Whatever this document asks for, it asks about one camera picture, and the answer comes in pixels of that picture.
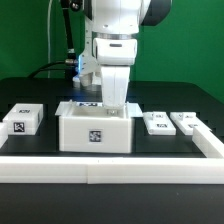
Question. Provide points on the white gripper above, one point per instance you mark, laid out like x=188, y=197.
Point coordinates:
x=115, y=57

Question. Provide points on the white cabinet body box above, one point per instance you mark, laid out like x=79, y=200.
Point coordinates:
x=95, y=134

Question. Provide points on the white cabinet door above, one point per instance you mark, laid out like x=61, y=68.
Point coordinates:
x=158, y=123
x=187, y=121

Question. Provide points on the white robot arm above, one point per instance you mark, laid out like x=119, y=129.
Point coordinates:
x=108, y=19

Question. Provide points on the white cabinet top block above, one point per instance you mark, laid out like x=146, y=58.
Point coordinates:
x=24, y=119

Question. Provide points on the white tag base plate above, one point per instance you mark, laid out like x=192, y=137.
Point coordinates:
x=96, y=109

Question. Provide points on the white U-shaped boundary frame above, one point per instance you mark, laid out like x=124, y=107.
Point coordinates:
x=206, y=170

